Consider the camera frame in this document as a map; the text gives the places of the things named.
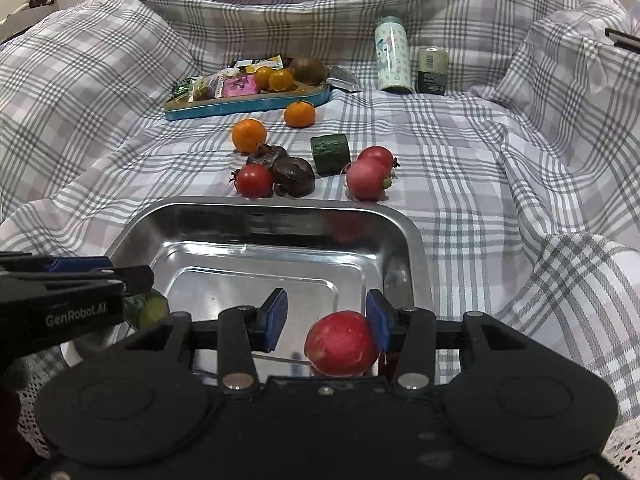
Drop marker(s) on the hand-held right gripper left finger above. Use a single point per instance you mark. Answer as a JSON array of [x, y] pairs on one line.
[[274, 317]]

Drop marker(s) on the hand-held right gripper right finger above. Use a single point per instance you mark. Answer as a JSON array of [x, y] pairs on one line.
[[377, 320]]

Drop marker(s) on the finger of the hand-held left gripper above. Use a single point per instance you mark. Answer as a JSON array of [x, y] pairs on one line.
[[75, 263], [132, 279]]

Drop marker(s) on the green cucumber piece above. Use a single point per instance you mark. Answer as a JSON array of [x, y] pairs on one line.
[[328, 153], [151, 310]]

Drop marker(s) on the red radish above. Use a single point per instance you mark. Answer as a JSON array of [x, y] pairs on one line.
[[341, 344]]

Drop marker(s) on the stainless steel tray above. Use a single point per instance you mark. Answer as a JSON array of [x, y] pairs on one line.
[[250, 270]]

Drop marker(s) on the red tomato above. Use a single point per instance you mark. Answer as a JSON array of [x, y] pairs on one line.
[[254, 181], [377, 156]]

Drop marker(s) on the pink radish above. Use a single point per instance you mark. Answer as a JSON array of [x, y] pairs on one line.
[[366, 181]]

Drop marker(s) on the dark water chestnut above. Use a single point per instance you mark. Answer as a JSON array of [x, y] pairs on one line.
[[294, 176], [266, 154]]

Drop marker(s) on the orange mandarin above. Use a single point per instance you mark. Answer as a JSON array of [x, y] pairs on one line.
[[248, 135], [300, 113]]

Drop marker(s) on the white lace cloth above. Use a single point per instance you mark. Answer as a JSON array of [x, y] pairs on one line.
[[32, 385]]

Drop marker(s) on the grey plaid bed sheet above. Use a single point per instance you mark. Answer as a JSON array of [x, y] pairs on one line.
[[500, 185]]

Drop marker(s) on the green candy wrapper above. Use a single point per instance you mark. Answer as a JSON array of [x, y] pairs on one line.
[[182, 89]]

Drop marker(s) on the blue tin tray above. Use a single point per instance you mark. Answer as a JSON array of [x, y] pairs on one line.
[[240, 105]]

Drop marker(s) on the clear-wrapped brown cake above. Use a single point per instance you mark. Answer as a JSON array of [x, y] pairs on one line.
[[212, 85]]

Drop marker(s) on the pink snack packet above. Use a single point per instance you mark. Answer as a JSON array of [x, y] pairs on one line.
[[241, 85]]

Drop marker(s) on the small orange kumquat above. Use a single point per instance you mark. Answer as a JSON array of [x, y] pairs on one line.
[[263, 77], [281, 80]]

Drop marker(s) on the silver foil packet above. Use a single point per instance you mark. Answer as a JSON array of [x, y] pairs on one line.
[[345, 80]]

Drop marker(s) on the brown kiwi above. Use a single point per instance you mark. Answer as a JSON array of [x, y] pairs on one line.
[[307, 71]]

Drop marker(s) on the yellow white snack packet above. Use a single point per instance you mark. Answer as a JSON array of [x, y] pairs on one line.
[[257, 63]]

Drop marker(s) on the dark green drink can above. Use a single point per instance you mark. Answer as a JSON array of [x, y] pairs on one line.
[[432, 70]]

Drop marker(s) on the pale green cartoon bottle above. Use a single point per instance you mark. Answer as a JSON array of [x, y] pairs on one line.
[[395, 55]]

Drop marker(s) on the black flat object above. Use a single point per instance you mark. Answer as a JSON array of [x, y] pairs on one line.
[[622, 37]]

